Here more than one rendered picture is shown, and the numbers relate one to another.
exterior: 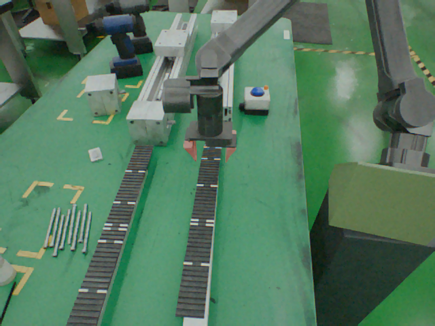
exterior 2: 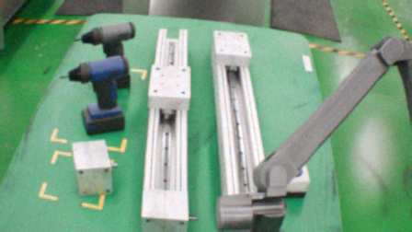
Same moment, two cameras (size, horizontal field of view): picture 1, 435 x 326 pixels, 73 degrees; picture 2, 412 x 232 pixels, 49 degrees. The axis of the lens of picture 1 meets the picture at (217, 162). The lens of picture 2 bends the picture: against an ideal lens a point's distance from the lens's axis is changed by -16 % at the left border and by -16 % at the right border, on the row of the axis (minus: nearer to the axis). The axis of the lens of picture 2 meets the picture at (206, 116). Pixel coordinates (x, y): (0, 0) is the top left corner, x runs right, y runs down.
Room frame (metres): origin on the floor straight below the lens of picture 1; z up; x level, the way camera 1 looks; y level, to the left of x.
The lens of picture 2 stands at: (-0.08, 0.25, 1.69)
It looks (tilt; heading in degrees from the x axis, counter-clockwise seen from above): 36 degrees down; 351
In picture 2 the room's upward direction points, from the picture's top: 7 degrees clockwise
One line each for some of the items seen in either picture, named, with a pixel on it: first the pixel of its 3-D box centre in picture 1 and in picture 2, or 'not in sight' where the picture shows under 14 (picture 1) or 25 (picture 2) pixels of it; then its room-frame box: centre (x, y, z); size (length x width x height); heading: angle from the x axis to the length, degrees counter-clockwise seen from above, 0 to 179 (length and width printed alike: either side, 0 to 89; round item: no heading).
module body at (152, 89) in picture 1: (175, 58); (167, 105); (1.14, 0.17, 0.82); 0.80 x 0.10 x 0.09; 177
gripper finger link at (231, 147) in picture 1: (221, 147); not in sight; (0.54, -0.01, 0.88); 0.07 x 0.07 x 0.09; 88
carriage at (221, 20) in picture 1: (223, 24); (231, 52); (1.38, -0.03, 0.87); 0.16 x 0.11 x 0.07; 177
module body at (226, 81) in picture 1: (221, 59); (234, 109); (1.13, -0.02, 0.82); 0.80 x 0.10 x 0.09; 177
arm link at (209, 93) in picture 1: (206, 100); (267, 214); (0.54, 0.02, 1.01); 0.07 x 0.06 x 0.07; 91
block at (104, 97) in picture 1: (108, 94); (96, 168); (0.86, 0.36, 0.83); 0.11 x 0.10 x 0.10; 102
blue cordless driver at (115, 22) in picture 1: (113, 47); (93, 96); (1.08, 0.39, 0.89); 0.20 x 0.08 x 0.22; 109
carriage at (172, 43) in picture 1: (173, 45); (169, 90); (1.14, 0.17, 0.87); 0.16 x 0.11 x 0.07; 177
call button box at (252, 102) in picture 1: (253, 100); (288, 179); (0.85, -0.12, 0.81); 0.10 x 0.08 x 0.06; 87
